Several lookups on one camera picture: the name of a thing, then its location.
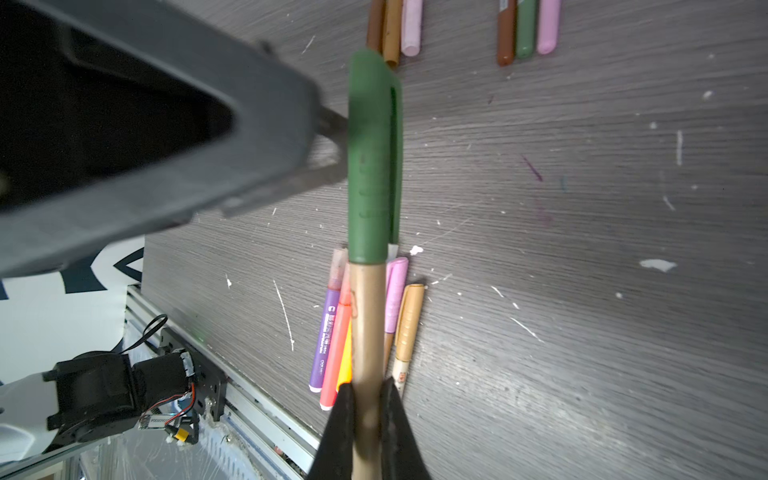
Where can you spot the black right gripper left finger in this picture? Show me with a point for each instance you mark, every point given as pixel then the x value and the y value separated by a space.
pixel 334 456

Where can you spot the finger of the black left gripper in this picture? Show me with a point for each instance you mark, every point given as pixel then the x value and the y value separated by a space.
pixel 123 118
pixel 326 165

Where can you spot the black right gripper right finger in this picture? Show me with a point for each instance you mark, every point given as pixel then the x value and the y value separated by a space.
pixel 400 456

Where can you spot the green capped tan marker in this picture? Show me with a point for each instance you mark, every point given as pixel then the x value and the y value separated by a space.
pixel 375 164

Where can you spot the brown pen cap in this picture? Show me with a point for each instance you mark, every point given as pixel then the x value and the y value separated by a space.
pixel 374 35

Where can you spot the tan pen cap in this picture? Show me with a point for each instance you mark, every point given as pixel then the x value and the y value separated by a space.
pixel 392 33

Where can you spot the tan marker pen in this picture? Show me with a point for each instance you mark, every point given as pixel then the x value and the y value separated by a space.
pixel 411 307

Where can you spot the lilac capped tan marker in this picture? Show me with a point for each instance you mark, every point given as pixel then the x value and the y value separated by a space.
pixel 396 276

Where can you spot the dark brown marker pen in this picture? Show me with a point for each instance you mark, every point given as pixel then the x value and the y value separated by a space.
pixel 506 33

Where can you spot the green marker pen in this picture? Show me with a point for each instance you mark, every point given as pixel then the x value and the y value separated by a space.
pixel 526 24

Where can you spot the brown capped pink marker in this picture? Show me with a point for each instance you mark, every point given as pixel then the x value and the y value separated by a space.
pixel 548 25

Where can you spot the pink pen cap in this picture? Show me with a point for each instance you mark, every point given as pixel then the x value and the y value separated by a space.
pixel 411 27

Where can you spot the pink red marker pen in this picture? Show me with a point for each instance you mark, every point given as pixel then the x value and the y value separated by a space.
pixel 337 344

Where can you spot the orange marker pen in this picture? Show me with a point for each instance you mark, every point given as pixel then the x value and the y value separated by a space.
pixel 345 369

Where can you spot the purple marker pen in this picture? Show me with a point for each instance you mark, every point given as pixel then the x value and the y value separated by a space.
pixel 333 291

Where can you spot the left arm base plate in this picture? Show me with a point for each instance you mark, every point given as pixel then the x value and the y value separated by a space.
pixel 209 379

